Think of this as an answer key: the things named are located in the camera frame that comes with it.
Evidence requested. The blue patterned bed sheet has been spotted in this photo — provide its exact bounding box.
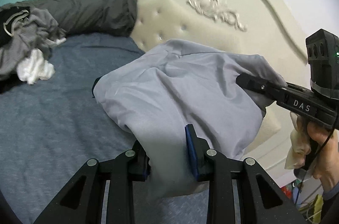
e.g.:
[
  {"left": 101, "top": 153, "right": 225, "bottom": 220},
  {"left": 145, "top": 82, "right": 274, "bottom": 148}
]
[{"left": 0, "top": 33, "right": 210, "bottom": 224}]

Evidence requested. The person's right hand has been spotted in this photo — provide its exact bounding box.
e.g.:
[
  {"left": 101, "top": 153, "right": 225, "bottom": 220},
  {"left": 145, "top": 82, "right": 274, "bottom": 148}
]
[{"left": 284, "top": 111, "right": 339, "bottom": 194}]

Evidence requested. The white garment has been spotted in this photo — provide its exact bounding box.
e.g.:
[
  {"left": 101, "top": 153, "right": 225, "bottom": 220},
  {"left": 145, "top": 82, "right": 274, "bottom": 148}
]
[{"left": 16, "top": 49, "right": 55, "bottom": 85}]

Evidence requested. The dark grey rolled duvet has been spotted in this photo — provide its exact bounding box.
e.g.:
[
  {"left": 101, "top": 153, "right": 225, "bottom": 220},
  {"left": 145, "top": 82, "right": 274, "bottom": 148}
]
[{"left": 1, "top": 0, "right": 137, "bottom": 37}]

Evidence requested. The black tracking camera box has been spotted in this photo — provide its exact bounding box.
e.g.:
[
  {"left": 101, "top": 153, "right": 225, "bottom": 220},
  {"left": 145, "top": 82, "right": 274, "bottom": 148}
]
[{"left": 306, "top": 29, "right": 339, "bottom": 100}]

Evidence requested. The cream tufted headboard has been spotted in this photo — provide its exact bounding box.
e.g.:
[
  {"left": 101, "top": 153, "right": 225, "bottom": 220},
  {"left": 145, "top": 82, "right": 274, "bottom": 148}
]
[{"left": 124, "top": 0, "right": 339, "bottom": 182}]

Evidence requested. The black garment with drawstring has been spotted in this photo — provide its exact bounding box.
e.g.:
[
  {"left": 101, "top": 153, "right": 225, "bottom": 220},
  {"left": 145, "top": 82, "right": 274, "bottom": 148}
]
[{"left": 1, "top": 7, "right": 31, "bottom": 47}]

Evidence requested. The grey black zip jacket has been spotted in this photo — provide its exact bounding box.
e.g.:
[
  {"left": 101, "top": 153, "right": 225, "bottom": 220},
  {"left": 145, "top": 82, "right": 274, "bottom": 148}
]
[{"left": 93, "top": 40, "right": 286, "bottom": 199}]

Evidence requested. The dark grey garment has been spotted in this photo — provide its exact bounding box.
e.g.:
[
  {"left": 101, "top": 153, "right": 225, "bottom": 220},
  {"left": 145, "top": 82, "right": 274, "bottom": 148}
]
[{"left": 1, "top": 8, "right": 65, "bottom": 81}]

